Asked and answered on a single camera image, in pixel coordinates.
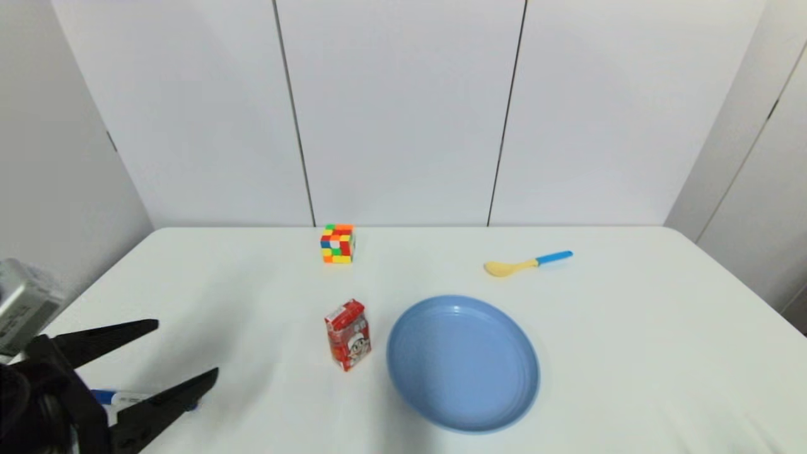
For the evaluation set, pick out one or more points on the blue plastic plate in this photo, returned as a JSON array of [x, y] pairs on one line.
[[463, 366]]

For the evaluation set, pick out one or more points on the red milk carton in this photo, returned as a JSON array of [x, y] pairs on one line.
[[348, 337]]

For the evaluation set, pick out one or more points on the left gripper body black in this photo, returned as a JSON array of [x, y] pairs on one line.
[[44, 410]]

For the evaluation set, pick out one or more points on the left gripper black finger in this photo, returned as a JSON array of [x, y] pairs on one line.
[[101, 340], [157, 410]]

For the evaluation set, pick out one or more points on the multicoloured puzzle cube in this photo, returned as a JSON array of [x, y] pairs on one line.
[[338, 244]]

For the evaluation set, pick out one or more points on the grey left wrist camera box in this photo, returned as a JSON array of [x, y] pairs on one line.
[[25, 309]]

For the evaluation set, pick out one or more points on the white marker with blue cap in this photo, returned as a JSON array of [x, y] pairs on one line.
[[126, 398]]

